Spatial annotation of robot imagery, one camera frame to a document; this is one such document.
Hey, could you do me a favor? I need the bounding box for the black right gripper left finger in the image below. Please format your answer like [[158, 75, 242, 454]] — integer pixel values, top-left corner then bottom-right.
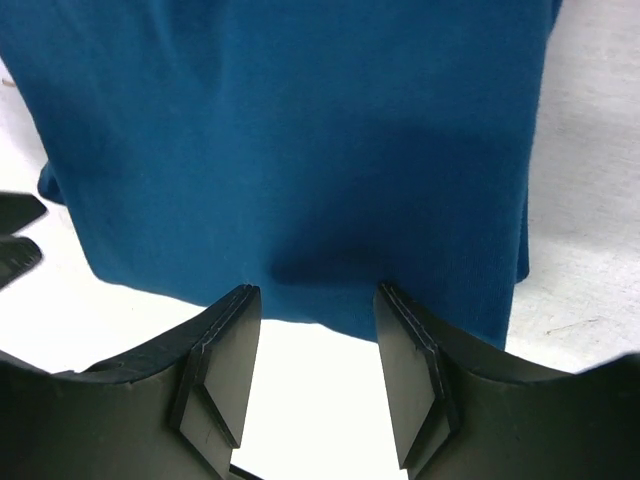
[[1, 285, 262, 480]]

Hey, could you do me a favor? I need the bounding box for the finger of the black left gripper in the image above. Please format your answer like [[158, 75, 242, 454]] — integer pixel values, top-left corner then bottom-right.
[[0, 192, 47, 235], [0, 236, 43, 289]]

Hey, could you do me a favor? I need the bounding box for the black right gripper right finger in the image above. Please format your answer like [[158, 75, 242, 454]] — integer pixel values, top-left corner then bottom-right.
[[374, 283, 639, 479]]

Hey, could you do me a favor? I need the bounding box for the blue Mickey Mouse t-shirt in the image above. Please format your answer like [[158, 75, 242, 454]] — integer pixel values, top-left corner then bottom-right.
[[1, 1, 561, 347]]

